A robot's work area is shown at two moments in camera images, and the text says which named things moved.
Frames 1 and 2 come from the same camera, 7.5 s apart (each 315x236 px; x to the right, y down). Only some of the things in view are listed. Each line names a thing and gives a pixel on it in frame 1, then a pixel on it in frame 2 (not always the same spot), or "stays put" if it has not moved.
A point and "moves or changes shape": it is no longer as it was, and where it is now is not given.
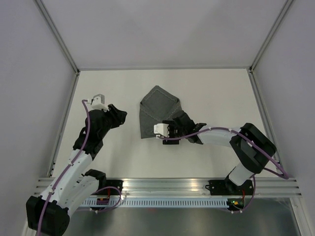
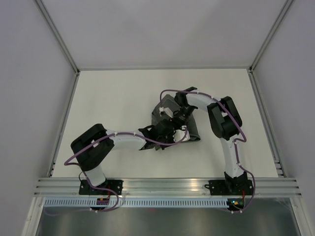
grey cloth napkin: (157, 105) moves or changes shape
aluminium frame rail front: (189, 187) stays put
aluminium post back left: (57, 36) stays put
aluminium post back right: (284, 9) stays put
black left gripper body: (112, 119) to (168, 139)
